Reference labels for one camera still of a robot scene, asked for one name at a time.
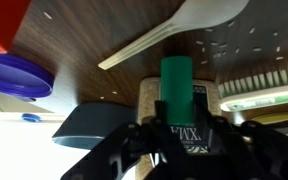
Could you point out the red cube block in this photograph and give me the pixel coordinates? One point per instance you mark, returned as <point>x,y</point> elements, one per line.
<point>12,13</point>

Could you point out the dark blue bowl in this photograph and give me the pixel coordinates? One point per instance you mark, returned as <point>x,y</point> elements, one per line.
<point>89,123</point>

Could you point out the yellow bowl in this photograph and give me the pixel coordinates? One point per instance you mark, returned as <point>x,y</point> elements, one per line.
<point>277,121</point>

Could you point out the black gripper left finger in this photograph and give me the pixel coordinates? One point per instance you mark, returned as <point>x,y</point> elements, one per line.
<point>121,150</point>

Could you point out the green cylinder block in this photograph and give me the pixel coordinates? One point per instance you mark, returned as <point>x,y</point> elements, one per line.
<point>176,89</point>

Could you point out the glass sugar jar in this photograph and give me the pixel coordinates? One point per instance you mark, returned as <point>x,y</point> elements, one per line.
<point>150,92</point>

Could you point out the white plastic spoon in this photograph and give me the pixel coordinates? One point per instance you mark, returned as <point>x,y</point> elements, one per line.
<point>192,15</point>

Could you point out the blue cylinder block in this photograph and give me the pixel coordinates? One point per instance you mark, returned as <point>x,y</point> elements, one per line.
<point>20,77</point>

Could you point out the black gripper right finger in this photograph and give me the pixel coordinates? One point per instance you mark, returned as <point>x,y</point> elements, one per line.
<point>251,151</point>

